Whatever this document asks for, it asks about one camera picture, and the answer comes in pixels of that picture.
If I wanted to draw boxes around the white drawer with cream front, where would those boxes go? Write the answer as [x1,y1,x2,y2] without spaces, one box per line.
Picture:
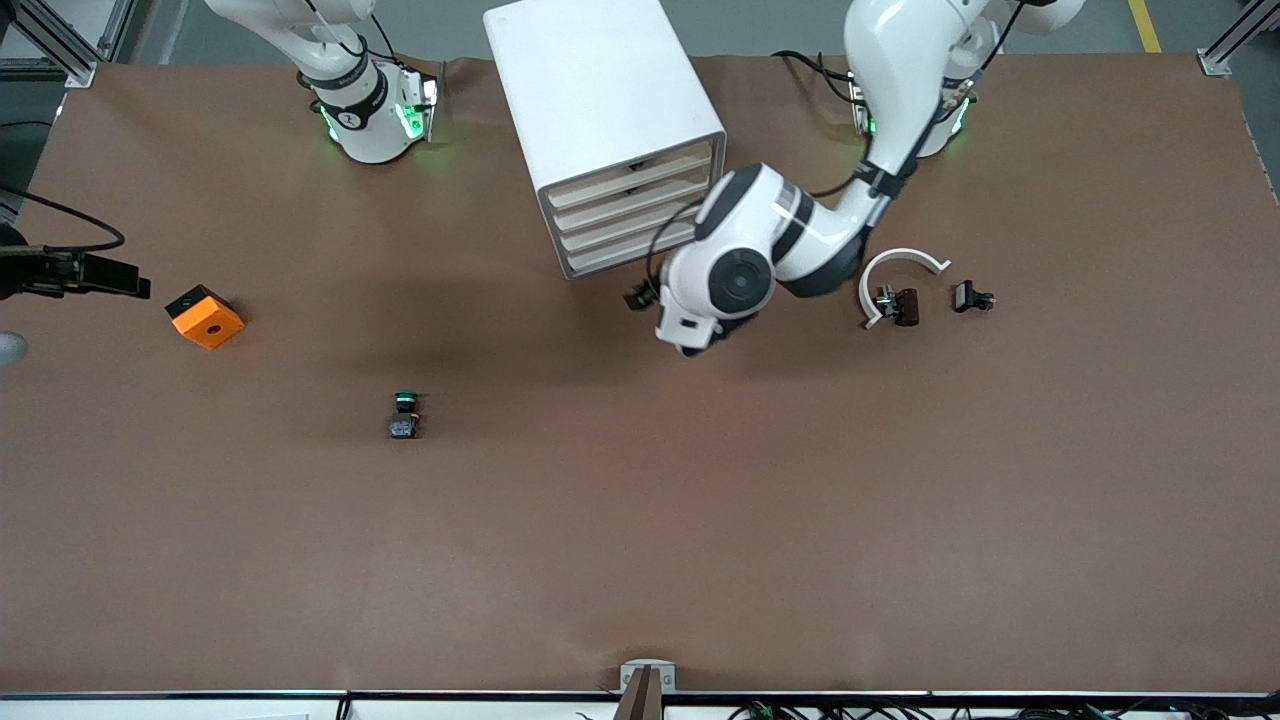
[553,172,708,235]
[560,205,696,256]
[566,232,673,277]
[547,146,717,213]

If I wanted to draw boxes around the orange and black button box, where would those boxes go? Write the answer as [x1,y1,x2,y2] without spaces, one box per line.
[165,284,246,351]

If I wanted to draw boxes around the white drawer cabinet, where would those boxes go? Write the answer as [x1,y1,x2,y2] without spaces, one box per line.
[483,0,728,281]

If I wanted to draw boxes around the brown table cover mat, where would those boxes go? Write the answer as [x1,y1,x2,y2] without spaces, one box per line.
[0,55,1280,696]

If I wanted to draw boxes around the small dark brown connector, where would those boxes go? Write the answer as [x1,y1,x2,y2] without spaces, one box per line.
[874,285,921,328]

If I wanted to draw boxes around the aluminium frame post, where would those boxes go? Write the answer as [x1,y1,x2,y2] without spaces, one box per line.
[0,0,136,89]
[1197,0,1280,79]

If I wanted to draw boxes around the green push button switch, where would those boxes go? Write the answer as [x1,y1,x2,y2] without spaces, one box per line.
[388,390,424,442]

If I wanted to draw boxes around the white curved plastic ring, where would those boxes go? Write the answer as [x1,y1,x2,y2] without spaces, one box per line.
[858,246,952,331]

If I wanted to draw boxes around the black base cable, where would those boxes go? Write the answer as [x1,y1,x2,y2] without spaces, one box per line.
[775,48,863,109]

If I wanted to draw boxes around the metal bracket with brown post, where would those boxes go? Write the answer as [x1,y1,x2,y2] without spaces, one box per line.
[614,659,677,720]

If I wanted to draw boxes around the white table edge rail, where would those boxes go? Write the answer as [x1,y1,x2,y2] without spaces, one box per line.
[0,688,1280,720]

